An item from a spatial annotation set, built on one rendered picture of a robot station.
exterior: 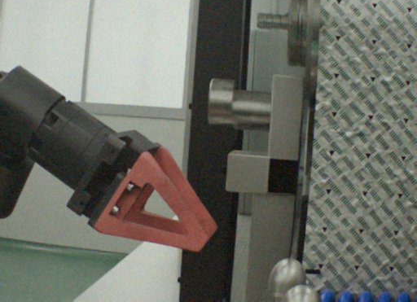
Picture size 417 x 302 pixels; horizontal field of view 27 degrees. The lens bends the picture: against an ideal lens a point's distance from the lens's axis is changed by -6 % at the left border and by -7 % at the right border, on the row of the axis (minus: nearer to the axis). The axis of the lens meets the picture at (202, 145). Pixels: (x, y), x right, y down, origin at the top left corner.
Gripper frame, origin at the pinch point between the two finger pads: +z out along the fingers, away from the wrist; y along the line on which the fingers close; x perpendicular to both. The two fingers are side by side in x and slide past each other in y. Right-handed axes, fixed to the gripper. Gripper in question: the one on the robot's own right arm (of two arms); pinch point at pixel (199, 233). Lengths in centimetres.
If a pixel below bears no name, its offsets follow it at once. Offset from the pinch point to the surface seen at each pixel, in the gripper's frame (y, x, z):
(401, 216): 0.0, 9.8, 12.5
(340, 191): 0.1, 8.6, 7.2
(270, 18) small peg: -7.6, 17.1, -5.2
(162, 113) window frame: -555, -48, -77
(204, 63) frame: -33.2, 10.1, -10.8
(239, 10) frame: -33.2, 17.3, -10.8
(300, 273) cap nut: 7.6, 2.8, 7.5
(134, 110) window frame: -555, -56, -95
